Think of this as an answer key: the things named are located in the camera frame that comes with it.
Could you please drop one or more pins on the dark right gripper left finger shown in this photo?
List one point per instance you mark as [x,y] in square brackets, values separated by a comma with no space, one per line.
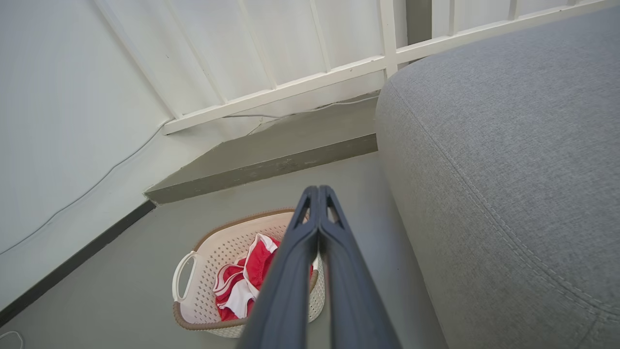
[286,291]

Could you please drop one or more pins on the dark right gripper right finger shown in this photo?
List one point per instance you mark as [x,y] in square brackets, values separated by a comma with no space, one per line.
[353,300]

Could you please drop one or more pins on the cream plastic laundry basket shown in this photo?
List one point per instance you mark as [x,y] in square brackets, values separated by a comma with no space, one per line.
[206,271]

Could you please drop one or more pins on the red and white garment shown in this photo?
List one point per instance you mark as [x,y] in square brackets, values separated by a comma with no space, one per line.
[232,293]

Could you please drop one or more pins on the grey concrete raised step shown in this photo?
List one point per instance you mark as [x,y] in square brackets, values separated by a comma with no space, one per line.
[271,155]

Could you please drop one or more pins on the white wooden railing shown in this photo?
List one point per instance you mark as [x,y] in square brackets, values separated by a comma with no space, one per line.
[290,89]

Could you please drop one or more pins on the grey fabric sofa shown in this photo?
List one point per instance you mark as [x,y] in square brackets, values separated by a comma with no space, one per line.
[508,169]

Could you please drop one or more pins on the black baseboard strip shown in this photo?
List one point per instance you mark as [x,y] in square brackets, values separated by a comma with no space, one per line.
[72,264]

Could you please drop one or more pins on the dark grey pillar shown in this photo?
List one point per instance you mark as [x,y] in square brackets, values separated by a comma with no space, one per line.
[419,22]

